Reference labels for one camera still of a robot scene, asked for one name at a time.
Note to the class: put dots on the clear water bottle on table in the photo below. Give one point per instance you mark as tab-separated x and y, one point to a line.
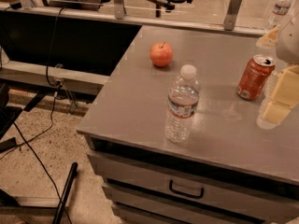
182	101

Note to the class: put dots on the black drawer handle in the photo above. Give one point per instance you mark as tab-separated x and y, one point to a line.
190	191

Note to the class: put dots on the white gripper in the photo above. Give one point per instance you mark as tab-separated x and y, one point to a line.
289	44

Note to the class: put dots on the black metal bar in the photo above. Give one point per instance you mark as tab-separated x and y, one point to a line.
60	210

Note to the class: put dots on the clear water bottle in background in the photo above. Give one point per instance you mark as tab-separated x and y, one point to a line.
279	11

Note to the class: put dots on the grey drawer cabinet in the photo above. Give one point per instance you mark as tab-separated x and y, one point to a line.
250	175

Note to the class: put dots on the red apple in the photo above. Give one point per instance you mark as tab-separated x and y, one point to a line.
161	54

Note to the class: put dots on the metal railing frame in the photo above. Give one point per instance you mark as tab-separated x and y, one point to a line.
237	17

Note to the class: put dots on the red coke can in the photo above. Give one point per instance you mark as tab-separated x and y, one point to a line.
257	71

